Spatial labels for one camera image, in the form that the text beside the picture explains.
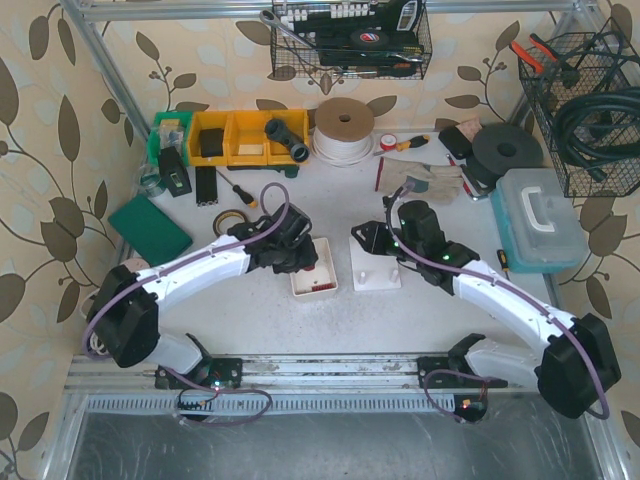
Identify white parts tray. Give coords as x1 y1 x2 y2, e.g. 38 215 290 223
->
290 238 338 302

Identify brown tape roll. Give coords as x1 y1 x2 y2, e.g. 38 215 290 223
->
212 209 248 237

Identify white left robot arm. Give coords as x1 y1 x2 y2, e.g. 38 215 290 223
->
88 204 318 375

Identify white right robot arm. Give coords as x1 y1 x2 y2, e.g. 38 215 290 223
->
351 197 621 420

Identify red spring in tray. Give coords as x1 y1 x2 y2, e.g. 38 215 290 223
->
311 283 337 292

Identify beige work glove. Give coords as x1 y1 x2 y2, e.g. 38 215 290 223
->
375 157 464 204

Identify red white tape roll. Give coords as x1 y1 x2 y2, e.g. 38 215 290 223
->
379 133 397 151

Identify yellow black small screwdriver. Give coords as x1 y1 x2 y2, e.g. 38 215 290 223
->
395 135 430 151

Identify black aluminium extrusion profile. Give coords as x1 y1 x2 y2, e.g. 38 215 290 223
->
195 167 218 207

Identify yellow storage bin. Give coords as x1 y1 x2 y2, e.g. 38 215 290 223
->
187 109 310 168

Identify small black screwdriver right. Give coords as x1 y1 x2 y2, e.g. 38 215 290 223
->
496 249 510 272

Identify black sanding block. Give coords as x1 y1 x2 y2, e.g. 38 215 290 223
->
438 126 473 160

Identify black pipe fitting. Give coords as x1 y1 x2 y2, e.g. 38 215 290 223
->
264 118 310 163

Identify black box in bin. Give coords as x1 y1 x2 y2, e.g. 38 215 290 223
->
199 128 224 157

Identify black green battery box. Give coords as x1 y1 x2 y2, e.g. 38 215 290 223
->
158 147 192 197

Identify black rubber disc spool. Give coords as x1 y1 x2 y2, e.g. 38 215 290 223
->
466 123 544 188

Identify clear teal toolbox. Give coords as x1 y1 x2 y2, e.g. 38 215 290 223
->
490 168 588 274

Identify clear glass jar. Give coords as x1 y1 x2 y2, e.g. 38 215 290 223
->
138 164 165 198

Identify green storage bin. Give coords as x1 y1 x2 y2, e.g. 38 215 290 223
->
147 112 193 166

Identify black electrical tape roll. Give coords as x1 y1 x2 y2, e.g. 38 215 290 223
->
349 29 389 51

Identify white peg base plate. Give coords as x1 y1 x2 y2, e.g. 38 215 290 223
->
349 238 402 292

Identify black yellow handled screwdriver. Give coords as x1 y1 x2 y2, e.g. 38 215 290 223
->
217 169 258 208

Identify red handled tool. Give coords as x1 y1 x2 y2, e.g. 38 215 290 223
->
446 154 491 202

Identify white cable spool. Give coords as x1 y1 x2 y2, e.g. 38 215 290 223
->
311 97 374 168

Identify black wire basket centre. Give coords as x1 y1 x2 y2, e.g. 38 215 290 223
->
259 1 432 83

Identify black wire basket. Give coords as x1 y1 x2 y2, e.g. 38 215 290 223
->
259 1 432 83
518 30 639 198

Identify orange handled pliers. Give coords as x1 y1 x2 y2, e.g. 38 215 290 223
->
509 33 559 75

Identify black coiled hose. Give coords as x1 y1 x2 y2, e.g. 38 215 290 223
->
552 87 640 169

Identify black wire basket right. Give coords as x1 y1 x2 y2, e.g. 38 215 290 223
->
518 30 639 198

